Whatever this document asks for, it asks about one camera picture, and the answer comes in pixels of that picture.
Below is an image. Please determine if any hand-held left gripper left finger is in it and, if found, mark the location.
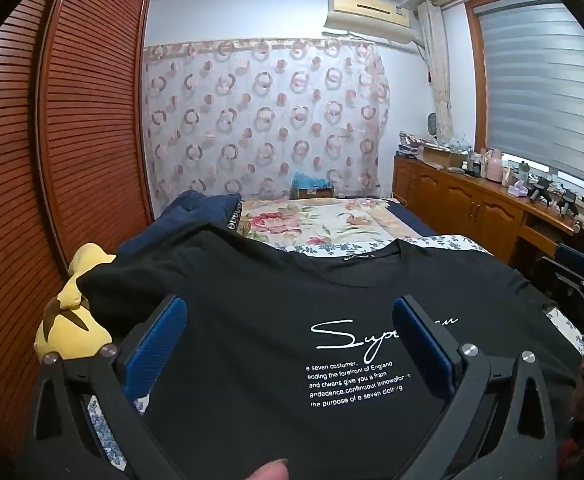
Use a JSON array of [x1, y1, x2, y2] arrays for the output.
[[32, 294, 189, 480]]

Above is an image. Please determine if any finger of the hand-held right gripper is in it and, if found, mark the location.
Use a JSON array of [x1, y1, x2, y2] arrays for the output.
[[537, 242, 584, 288]]

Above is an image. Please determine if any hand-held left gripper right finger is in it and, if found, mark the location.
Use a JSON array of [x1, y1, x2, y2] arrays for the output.
[[391, 294, 560, 480]]

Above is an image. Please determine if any black printed t-shirt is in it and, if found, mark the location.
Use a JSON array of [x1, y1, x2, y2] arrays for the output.
[[77, 225, 583, 480]]

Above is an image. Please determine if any person's left hand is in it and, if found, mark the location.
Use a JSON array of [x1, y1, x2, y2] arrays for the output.
[[250, 459, 291, 480]]

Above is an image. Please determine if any small black tripod device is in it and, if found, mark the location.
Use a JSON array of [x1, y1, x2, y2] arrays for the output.
[[528, 176, 554, 207]]

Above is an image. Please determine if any yellow plush toy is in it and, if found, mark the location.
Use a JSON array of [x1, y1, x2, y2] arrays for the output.
[[33, 242, 118, 361]]

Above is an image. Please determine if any blue floral white cloth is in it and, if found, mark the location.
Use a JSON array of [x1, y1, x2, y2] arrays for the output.
[[84, 232, 584, 466]]

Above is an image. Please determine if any navy bed sheet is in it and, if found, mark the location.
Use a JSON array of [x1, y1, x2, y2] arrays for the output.
[[386, 200, 439, 239]]

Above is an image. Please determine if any long wooden cabinet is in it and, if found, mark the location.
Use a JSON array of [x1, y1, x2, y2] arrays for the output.
[[392, 152, 584, 271]]

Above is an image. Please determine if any navy folded garment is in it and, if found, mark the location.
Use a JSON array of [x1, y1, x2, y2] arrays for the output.
[[117, 191, 243, 261]]

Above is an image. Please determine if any open cardboard box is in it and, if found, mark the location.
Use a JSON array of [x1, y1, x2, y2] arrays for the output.
[[422, 142, 466, 169]]

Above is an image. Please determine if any grey zebra window blind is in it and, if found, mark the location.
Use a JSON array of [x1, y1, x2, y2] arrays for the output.
[[474, 0, 584, 196]]

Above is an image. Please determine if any pink rose floral blanket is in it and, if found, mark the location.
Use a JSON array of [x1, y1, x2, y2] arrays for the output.
[[234, 196, 408, 252]]

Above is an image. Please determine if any small cardboard box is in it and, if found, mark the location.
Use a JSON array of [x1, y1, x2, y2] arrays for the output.
[[291, 185, 335, 201]]

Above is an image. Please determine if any blue plastic bag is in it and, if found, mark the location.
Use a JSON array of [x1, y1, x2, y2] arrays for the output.
[[292, 170, 330, 191]]

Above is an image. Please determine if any pile of desk clutter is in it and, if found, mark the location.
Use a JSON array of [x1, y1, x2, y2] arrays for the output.
[[397, 130, 426, 159]]

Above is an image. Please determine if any cream tied-back curtain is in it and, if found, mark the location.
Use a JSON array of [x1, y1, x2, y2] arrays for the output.
[[416, 0, 455, 143]]

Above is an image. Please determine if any brown louvered wooden wardrobe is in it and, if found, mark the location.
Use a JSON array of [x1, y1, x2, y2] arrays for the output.
[[0, 0, 155, 456]]

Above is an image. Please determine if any sheer circle-patterned curtain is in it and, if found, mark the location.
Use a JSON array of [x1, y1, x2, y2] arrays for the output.
[[142, 37, 392, 206]]

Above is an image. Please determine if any cream wall air conditioner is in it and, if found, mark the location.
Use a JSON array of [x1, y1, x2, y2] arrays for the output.
[[323, 0, 418, 45]]

